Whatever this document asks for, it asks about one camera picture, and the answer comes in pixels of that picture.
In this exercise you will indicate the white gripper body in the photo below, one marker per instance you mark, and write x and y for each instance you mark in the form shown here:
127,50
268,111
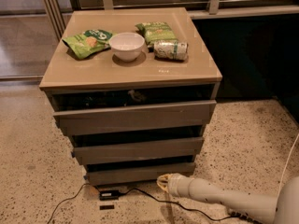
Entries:
176,184

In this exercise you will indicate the grey bottom drawer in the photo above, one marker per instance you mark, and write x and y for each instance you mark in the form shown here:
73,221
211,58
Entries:
120,176

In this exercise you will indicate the grey drawer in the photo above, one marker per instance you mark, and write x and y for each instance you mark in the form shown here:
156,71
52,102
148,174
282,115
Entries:
120,176
138,151
135,118

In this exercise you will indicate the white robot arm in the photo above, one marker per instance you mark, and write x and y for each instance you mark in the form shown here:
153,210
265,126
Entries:
283,209

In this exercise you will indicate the grey middle drawer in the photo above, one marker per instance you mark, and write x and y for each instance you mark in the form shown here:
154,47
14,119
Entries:
138,151

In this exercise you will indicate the grey three-drawer cabinet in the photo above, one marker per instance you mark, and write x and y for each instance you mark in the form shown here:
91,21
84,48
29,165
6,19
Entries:
106,82

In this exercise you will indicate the grey top drawer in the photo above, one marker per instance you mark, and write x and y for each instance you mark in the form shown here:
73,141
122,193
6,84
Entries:
135,118

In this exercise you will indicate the black power adapter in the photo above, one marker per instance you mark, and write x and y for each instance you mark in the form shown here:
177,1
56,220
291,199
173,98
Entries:
106,195

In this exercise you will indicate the small black floor tag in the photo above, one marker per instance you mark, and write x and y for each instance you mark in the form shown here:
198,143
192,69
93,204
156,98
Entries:
107,207

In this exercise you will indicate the black power strip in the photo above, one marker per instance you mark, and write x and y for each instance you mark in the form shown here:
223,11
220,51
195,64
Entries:
245,217

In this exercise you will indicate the green white soda can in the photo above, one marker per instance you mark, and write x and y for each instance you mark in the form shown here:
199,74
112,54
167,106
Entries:
172,50

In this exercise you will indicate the white ceramic bowl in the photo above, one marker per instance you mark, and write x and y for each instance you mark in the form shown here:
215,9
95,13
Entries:
126,46

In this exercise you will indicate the green chip bag right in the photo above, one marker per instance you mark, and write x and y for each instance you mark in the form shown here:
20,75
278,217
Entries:
156,31

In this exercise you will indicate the green chip bag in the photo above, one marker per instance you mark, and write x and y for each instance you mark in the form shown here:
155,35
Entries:
88,43
156,31

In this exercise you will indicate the green chip bag left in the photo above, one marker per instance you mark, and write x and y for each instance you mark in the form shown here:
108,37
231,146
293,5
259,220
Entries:
88,43

